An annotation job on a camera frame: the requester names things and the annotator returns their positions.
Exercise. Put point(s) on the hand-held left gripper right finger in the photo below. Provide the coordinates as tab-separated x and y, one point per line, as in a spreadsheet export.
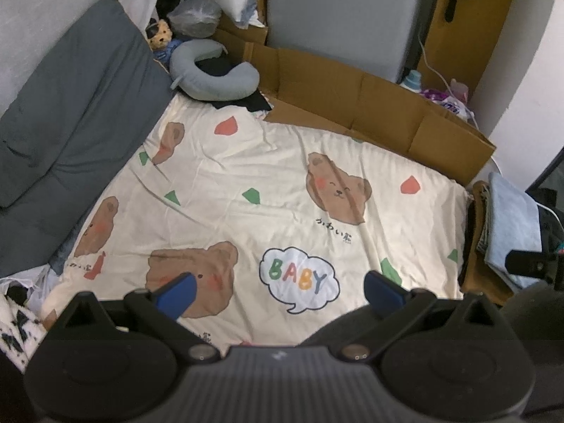
381	291

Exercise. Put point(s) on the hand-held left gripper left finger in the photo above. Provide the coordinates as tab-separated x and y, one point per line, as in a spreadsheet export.
176	293

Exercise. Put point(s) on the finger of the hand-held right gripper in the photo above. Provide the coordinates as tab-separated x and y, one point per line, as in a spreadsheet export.
528	265

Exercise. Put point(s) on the blue denim pants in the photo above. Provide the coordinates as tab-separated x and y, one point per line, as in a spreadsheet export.
513	220

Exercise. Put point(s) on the teal patterned cloth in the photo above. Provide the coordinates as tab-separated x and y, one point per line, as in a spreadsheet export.
558	246

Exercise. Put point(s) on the dark grey cloth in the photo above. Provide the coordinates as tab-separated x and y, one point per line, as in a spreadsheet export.
537	313

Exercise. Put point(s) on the folded brown cloth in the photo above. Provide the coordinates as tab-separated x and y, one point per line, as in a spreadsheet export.
482	277

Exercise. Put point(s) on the blue fluffy blanket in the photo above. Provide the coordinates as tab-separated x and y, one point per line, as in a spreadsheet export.
61	257

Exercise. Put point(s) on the cream bear print blanket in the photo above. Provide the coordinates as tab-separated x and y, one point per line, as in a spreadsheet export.
264	194

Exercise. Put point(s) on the white plastic bag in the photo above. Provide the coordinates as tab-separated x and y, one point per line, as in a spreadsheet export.
26	284

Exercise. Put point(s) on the white black spotted fluffy cloth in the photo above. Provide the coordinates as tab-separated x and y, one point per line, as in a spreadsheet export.
17	335

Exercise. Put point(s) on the flattened brown cardboard box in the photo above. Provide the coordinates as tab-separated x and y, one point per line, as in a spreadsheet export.
374	110

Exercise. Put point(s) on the purple white refill pouch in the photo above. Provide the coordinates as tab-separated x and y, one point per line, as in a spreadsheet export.
445	102

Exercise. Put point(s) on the pink plastic item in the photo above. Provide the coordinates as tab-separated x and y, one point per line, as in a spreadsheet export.
460	91

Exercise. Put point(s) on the dark grey pillow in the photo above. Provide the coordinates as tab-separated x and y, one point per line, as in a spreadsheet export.
75	119

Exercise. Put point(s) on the detergent bottle with blue cap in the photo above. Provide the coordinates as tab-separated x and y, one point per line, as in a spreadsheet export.
413	80

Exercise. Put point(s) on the grey neck pillow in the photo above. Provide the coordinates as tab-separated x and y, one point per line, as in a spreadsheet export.
211	81

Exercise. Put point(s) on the brown wooden board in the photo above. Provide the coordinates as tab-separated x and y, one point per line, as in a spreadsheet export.
471	31

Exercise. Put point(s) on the small teddy bear toy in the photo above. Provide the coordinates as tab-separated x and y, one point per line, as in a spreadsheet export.
159	35

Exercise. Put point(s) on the small cardboard box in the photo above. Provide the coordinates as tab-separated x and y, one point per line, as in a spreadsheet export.
242	31

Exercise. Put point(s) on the clear plastic bag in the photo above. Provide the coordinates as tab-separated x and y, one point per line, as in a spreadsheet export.
196	17

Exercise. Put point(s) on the grey padded panel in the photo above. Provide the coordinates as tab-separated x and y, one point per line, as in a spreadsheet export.
343	13

